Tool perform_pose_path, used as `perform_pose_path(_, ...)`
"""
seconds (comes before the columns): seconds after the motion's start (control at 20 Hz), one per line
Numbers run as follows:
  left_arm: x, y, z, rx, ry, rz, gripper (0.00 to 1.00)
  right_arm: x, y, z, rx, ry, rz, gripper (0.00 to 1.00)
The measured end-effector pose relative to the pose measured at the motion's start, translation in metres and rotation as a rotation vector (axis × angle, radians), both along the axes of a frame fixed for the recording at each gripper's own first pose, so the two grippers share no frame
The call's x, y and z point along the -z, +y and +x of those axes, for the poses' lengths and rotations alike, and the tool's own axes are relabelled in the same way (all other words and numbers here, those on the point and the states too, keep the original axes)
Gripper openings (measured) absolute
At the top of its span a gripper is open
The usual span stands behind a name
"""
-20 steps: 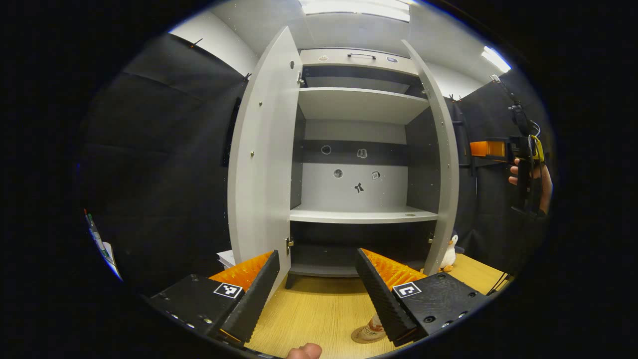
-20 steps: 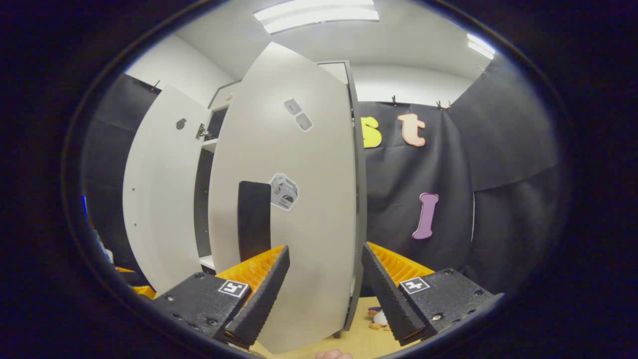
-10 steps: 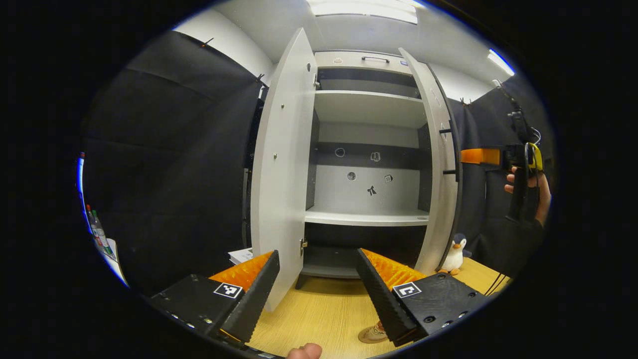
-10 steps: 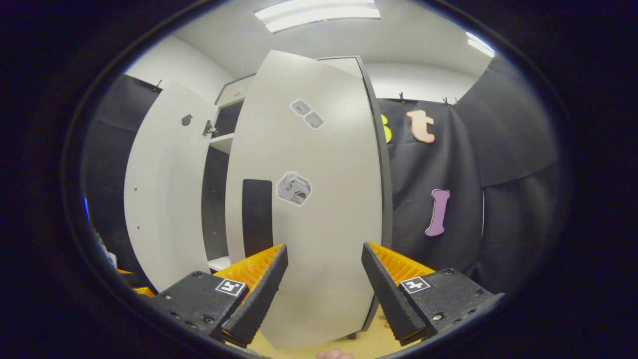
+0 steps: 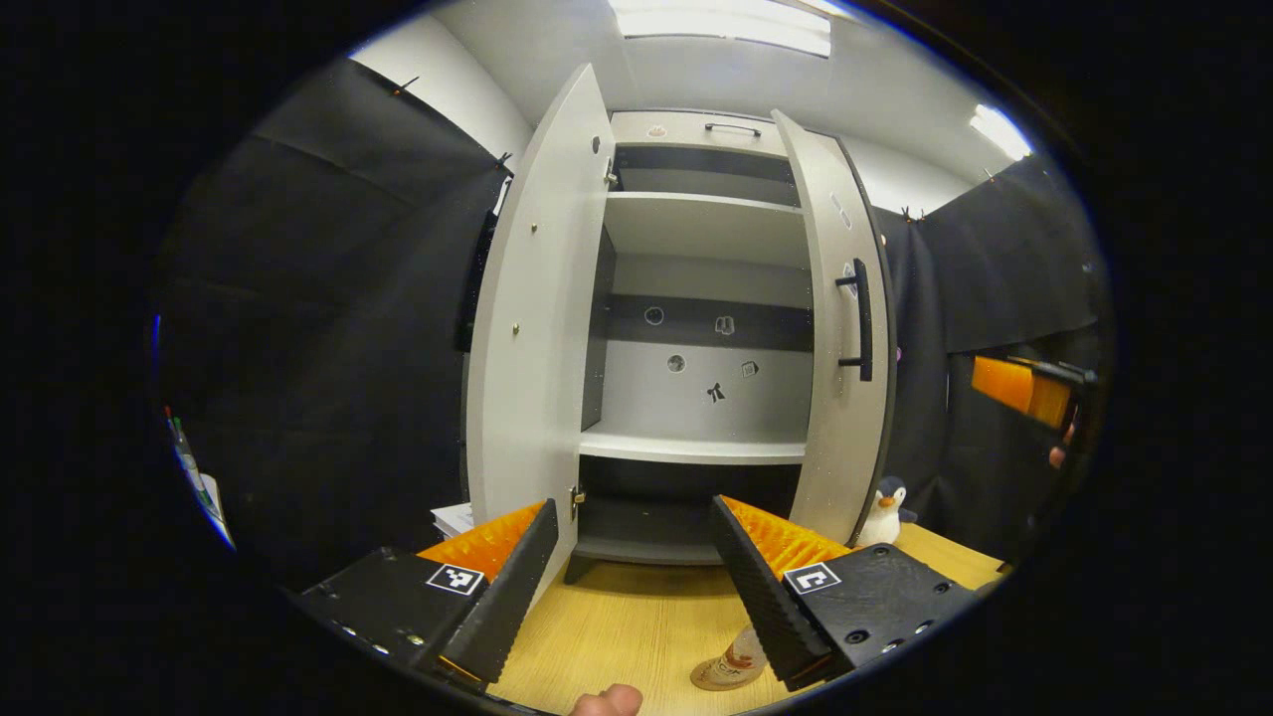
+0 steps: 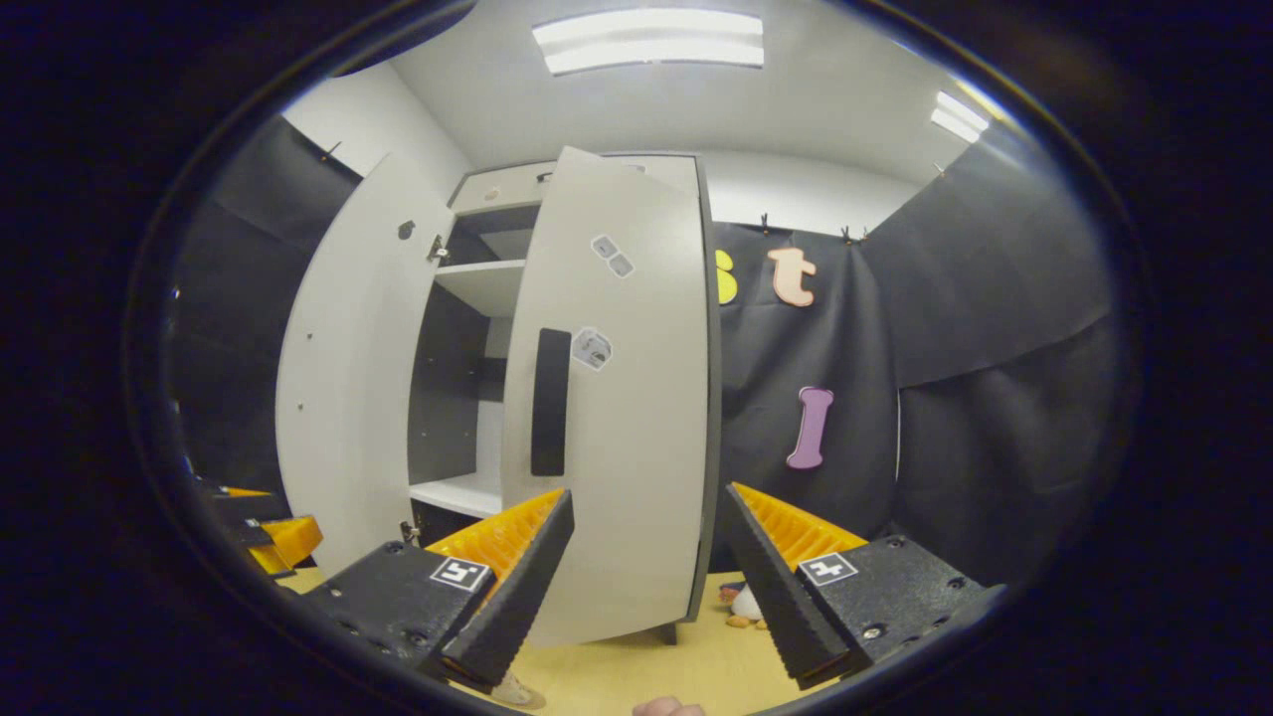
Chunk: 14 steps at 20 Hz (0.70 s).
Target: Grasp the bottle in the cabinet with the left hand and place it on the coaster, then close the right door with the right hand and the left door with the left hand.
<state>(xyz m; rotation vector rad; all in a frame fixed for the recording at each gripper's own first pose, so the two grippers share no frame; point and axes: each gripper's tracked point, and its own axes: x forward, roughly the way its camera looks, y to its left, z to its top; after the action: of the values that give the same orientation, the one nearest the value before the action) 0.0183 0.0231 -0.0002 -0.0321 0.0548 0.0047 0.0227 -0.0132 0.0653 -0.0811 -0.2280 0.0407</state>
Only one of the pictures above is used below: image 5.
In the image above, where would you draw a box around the small ceiling light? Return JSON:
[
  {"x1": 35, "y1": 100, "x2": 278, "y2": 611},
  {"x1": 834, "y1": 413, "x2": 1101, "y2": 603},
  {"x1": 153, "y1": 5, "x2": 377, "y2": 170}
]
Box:
[{"x1": 970, "y1": 102, "x2": 1035, "y2": 162}]

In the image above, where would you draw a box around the white paper sheet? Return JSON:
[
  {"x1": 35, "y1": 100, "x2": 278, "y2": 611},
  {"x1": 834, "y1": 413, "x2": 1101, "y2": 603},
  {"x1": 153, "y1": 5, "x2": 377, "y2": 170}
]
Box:
[{"x1": 194, "y1": 472, "x2": 237, "y2": 550}]

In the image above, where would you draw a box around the clear plastic bottle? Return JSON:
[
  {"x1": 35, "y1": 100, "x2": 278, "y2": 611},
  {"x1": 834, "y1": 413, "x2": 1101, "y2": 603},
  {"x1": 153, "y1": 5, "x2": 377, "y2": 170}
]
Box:
[{"x1": 721, "y1": 625, "x2": 769, "y2": 679}]

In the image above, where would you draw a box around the black backdrop cloth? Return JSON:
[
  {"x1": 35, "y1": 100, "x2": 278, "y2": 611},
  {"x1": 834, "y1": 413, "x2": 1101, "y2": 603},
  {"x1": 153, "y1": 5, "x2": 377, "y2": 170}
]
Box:
[{"x1": 154, "y1": 55, "x2": 1115, "y2": 588}]

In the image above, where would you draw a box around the white cabinet door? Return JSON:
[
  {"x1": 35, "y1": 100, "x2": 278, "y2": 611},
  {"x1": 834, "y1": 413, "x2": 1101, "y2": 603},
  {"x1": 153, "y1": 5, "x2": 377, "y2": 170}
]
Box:
[
  {"x1": 464, "y1": 63, "x2": 618, "y2": 608},
  {"x1": 771, "y1": 109, "x2": 898, "y2": 548}
]

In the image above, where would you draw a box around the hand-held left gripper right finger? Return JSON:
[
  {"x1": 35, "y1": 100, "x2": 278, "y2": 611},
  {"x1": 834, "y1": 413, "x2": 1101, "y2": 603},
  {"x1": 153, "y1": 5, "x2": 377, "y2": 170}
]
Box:
[{"x1": 709, "y1": 493, "x2": 983, "y2": 693}]

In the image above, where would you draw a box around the white cabinet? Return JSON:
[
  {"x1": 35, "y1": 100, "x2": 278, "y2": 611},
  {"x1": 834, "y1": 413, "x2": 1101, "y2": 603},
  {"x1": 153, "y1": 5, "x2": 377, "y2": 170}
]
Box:
[{"x1": 572, "y1": 109, "x2": 878, "y2": 588}]

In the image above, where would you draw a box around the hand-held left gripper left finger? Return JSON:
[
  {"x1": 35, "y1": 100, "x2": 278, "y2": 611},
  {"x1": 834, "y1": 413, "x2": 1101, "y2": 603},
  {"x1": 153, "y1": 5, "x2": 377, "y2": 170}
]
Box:
[{"x1": 296, "y1": 498, "x2": 561, "y2": 687}]

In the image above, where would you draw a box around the black door handle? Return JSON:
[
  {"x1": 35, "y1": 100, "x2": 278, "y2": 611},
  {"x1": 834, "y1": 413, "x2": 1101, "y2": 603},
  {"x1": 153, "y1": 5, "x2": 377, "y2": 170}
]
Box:
[
  {"x1": 455, "y1": 212, "x2": 498, "y2": 355},
  {"x1": 835, "y1": 259, "x2": 876, "y2": 383}
]

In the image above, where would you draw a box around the large ceiling light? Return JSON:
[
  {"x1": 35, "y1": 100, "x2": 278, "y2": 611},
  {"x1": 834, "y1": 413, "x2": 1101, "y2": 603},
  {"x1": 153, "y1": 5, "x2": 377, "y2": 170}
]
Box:
[{"x1": 609, "y1": 0, "x2": 832, "y2": 58}]

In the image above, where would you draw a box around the round cork coaster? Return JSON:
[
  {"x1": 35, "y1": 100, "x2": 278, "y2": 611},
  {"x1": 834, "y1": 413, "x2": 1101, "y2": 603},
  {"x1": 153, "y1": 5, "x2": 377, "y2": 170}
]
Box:
[{"x1": 691, "y1": 656, "x2": 767, "y2": 692}]

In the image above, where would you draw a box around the penguin plush toy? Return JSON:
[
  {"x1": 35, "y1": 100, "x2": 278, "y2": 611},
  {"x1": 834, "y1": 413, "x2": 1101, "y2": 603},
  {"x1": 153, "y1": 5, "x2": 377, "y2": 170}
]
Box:
[{"x1": 855, "y1": 475, "x2": 918, "y2": 550}]

